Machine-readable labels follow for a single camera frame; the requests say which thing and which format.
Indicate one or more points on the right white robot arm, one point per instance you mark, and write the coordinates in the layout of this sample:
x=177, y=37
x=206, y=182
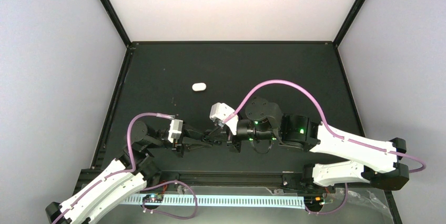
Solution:
x=368, y=161

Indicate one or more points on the white earbud charging case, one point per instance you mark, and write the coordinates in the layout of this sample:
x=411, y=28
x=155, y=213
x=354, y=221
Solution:
x=198, y=87

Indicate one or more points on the right black frame post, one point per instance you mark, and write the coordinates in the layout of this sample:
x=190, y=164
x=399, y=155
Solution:
x=348, y=21

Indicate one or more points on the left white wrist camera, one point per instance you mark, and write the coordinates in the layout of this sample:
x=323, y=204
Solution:
x=175, y=130

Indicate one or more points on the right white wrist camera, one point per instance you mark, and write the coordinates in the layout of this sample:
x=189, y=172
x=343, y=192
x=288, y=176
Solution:
x=224, y=115

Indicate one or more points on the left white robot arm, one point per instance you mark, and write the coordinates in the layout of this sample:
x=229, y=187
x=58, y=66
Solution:
x=133, y=172

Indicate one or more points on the black earbud charging case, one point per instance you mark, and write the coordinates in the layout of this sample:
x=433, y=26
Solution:
x=208, y=139

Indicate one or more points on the left black frame post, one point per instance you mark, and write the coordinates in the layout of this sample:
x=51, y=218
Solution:
x=110, y=11

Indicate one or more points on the white slotted cable duct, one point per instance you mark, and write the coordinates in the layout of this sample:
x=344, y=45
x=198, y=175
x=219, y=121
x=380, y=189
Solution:
x=292, y=202

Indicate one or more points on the black front mounting rail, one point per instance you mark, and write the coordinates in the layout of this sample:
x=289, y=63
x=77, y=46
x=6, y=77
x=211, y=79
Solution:
x=289, y=181

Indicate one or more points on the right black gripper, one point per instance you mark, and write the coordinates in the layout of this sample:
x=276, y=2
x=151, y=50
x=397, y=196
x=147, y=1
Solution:
x=216, y=131

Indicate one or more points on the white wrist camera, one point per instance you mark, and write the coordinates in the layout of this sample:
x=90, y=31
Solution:
x=175, y=130
x=224, y=115

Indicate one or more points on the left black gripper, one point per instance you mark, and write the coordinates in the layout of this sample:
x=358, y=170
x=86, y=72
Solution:
x=191, y=132

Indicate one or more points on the black frame post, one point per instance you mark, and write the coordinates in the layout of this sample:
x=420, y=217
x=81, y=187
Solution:
x=348, y=21
x=110, y=11

